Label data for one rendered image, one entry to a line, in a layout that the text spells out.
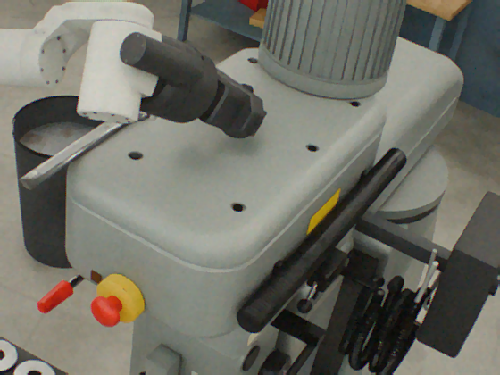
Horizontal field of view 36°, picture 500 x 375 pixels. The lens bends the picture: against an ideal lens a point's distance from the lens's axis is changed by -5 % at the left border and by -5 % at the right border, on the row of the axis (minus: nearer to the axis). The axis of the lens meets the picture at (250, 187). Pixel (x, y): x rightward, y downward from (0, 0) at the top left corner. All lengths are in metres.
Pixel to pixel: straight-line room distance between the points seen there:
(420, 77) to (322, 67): 0.50
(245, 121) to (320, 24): 0.23
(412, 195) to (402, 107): 0.21
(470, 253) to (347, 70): 0.33
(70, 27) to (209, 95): 0.17
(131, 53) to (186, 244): 0.22
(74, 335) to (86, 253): 2.34
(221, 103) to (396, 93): 0.64
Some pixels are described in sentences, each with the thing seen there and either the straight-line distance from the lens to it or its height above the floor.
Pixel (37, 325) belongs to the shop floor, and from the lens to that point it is 3.35.
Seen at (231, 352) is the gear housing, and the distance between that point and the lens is 1.07.
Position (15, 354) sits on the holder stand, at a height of 1.13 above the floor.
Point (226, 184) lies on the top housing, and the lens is 0.94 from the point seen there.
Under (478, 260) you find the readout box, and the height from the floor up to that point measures 1.72.
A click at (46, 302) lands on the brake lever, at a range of 1.03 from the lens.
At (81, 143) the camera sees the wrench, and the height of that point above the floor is 1.90.
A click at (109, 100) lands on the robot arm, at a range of 0.81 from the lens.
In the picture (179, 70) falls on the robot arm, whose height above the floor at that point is 2.05.
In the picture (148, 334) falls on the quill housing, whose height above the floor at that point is 1.55.
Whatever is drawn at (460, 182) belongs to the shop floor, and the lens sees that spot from 4.71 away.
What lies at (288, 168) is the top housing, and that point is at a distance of 0.99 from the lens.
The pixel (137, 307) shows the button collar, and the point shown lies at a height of 1.77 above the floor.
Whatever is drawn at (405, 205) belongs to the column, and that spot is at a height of 1.56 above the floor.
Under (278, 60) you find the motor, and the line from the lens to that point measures 1.17.
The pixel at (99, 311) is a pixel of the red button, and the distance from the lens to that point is 0.94.
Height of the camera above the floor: 2.44
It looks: 36 degrees down
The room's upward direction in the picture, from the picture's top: 11 degrees clockwise
